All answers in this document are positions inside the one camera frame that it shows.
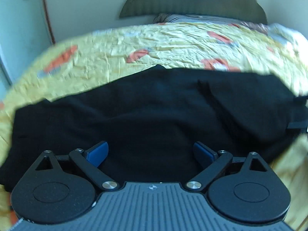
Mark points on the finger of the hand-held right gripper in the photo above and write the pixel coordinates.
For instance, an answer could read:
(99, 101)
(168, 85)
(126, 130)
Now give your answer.
(299, 125)

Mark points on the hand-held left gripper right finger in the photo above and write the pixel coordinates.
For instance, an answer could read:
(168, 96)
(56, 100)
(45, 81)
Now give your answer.
(204, 152)

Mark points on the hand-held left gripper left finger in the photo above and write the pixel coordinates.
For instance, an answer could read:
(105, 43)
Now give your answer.
(96, 154)

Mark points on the black pants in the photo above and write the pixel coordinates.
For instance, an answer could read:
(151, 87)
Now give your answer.
(144, 110)

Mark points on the white crumpled cloth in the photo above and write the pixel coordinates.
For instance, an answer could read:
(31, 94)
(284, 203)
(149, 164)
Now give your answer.
(286, 32)

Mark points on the yellow printed bedsheet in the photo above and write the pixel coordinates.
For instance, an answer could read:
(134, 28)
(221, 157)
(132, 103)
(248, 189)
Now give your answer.
(108, 43)

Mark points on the grey brown pillow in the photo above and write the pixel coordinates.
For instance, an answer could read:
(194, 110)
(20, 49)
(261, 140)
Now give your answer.
(187, 18)

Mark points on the green padded headboard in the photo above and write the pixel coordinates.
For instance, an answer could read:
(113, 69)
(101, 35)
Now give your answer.
(192, 2)

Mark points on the brown wooden door edge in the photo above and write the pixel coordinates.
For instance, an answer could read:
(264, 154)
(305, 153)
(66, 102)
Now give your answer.
(45, 4)

